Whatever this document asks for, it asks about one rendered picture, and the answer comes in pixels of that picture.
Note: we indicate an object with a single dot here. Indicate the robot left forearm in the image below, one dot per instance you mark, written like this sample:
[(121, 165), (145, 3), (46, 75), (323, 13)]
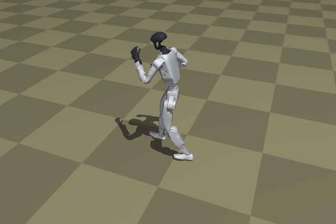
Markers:
[(141, 72)]

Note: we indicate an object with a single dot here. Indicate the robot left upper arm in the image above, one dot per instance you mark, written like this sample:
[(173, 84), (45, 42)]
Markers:
[(156, 65)]

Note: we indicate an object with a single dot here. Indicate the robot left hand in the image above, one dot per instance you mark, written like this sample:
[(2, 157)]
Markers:
[(135, 54)]

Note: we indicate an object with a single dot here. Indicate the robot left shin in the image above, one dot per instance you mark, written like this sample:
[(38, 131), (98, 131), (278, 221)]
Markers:
[(178, 141)]

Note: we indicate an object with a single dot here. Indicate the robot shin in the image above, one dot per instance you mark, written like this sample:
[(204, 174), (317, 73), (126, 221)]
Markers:
[(161, 127), (178, 141)]

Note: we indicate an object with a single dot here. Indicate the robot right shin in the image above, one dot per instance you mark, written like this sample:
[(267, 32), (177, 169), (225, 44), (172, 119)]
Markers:
[(161, 127)]

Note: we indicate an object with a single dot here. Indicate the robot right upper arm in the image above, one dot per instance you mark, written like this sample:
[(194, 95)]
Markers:
[(180, 58)]

